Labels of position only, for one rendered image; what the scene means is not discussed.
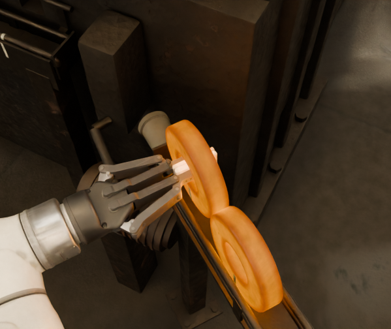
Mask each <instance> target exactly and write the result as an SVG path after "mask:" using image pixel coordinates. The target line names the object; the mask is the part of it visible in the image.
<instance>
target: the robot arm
mask: <svg viewBox="0 0 391 329"><path fill-rule="evenodd" d="M99 172H100V174H99V180H98V181H96V182H95V183H94V184H93V185H92V186H91V187H90V188H89V189H85V190H81V191H78V192H77V193H74V194H73V195H70V196H68V197H66V198H64V200H63V204H60V203H59V202H58V200H57V199H56V198H52V199H50V200H47V201H46V202H43V203H42V204H39V205H37V206H35V207H33V208H30V209H28V210H24V211H23V212H22V213H19V214H17V215H13V216H11V217H5V218H0V329H64V327H63V324H62V322H61V320H60V318H59V315H58V314H57V312H56V311H55V309H54V308H53V306H52V304H51V302H50V300H49V298H48V295H47V293H46V290H45V287H44V281H43V277H42V272H44V271H46V270H47V269H49V268H53V267H54V266H55V265H57V264H60V263H62V262H64V261H66V260H68V259H70V258H72V257H74V256H76V255H78V254H80V252H81V249H80V245H79V244H80V243H83V245H84V244H86V245H87V244H89V243H91V242H94V241H95V240H98V239H99V238H102V237H103V236H105V235H107V234H108V233H110V232H119V231H121V230H122V231H124V232H126V233H128V234H130V235H131V236H132V238H133V239H135V240H136V239H138V238H139V237H140V235H141V233H142V232H143V231H144V229H145V228H146V227H147V226H148V225H149V224H151V223H152V222H153V221H154V220H156V219H157V218H158V217H159V216H161V215H162V214H163V213H164V212H165V211H167V210H168V209H170V208H171V207H172V206H173V205H174V204H176V203H177V202H178V201H180V200H181V199H182V193H181V187H182V186H183V185H184V184H186V183H189V182H190V181H193V180H194V178H193V175H192V174H191V171H190V169H189V167H188V165H187V163H186V162H185V160H184V158H183V157H180V158H177V159H175V160H173V161H171V160H170V159H166V160H165V159H163V156H162V155H154V156H151V157H146V158H143V159H137V160H134V161H129V162H126V163H121V164H115V165H109V164H102V165H100V166H99ZM138 174H139V175H138ZM172 174H174V175H173V176H171V175H172ZM135 175H137V176H135ZM130 176H135V177H133V178H131V179H126V180H123V181H121V182H119V183H114V182H112V180H118V179H121V178H127V177H130ZM169 176H171V177H169ZM168 177H169V178H168ZM165 178H166V179H165ZM164 179H165V180H164ZM161 180H162V181H161ZM158 181H160V182H158ZM157 182H158V183H157ZM154 183H155V184H154ZM153 184H154V185H153ZM150 185H151V186H150ZM149 186H150V187H149ZM142 189H143V190H142ZM140 190H141V191H140ZM138 191H139V192H138ZM158 198H159V200H157V199H158ZM154 200H157V201H156V202H154V203H153V204H152V205H151V206H149V207H148V208H147V209H145V210H144V211H143V212H142V213H141V214H139V215H138V216H137V217H136V219H131V220H130V221H129V222H128V220H129V218H130V216H131V215H132V213H133V212H135V211H136V210H139V209H140V208H141V207H142V206H144V205H146V204H148V203H150V202H152V201H154Z"/></svg>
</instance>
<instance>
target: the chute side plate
mask: <svg viewBox="0 0 391 329"><path fill-rule="evenodd" d="M1 43H2V44H3V46H4V47H5V50H6V52H7V55H8V57H9V58H8V57H6V55H5V53H4V51H3V48H2V46H1ZM0 66H2V67H5V68H7V69H10V70H12V71H14V72H17V73H19V74H21V75H23V76H26V77H29V76H28V74H27V71H26V69H29V70H31V71H33V72H36V73H38V74H41V75H43V76H45V77H47V78H49V79H50V81H51V84H52V87H53V88H54V89H56V90H58V91H60V89H61V88H60V86H59V82H58V80H57V76H56V74H55V71H54V68H53V65H52V62H51V61H50V60H49V59H46V58H44V57H41V56H39V55H36V54H34V53H32V52H29V51H27V50H24V49H22V48H19V47H17V46H15V45H13V44H10V43H8V42H5V41H3V40H1V39H0Z"/></svg>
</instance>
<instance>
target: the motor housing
mask: <svg viewBox="0 0 391 329"><path fill-rule="evenodd" d="M100 165H103V162H102V161H101V162H99V163H97V164H94V165H93V166H91V167H90V168H89V169H88V170H87V171H86V173H85V174H84V175H83V177H82V179H81V180H80V182H79V184H78V188H77V190H76V192H78V191H81V190H85V189H89V188H90V187H91V186H92V185H93V184H94V183H95V182H96V181H98V180H99V174H100V172H99V166H100ZM157 200H159V198H158V199H157ZM157 200H154V201H152V202H150V203H148V204H146V205H144V206H142V207H141V208H140V209H139V212H140V213H139V214H141V213H142V212H143V211H144V210H145V209H147V208H148V207H149V206H151V205H152V204H153V203H154V202H156V201H157ZM139 214H138V215H139ZM138 215H137V216H138ZM137 216H136V217H137ZM136 217H135V218H134V219H136ZM177 240H178V229H177V220H176V213H175V211H174V210H173V208H172V207H171V208H170V209H168V210H167V211H165V212H164V213H163V214H162V215H161V216H159V217H158V218H157V219H156V220H154V221H153V222H152V223H151V224H149V225H148V226H147V227H146V228H145V229H144V231H143V232H142V233H141V235H140V237H139V238H138V239H136V240H135V239H133V238H132V236H131V235H130V234H128V233H126V232H124V231H122V230H121V231H119V232H110V233H108V234H107V235H105V236H103V237H102V238H101V241H102V244H103V246H104V249H105V251H106V254H107V256H108V259H109V261H110V264H111V266H112V269H113V271H114V274H115V276H116V279H117V282H118V283H121V284H122V285H125V286H126V287H129V288H130V289H132V290H134V291H136V292H138V293H140V294H141V293H142V291H143V290H144V288H145V286H146V285H147V283H148V281H149V279H150V277H151V276H152V274H153V273H154V271H155V269H156V267H157V265H158V264H157V257H156V252H155V250H158V251H160V252H163V251H164V250H165V249H166V248H167V249H171V248H172V247H173V246H174V245H175V243H176V242H177Z"/></svg>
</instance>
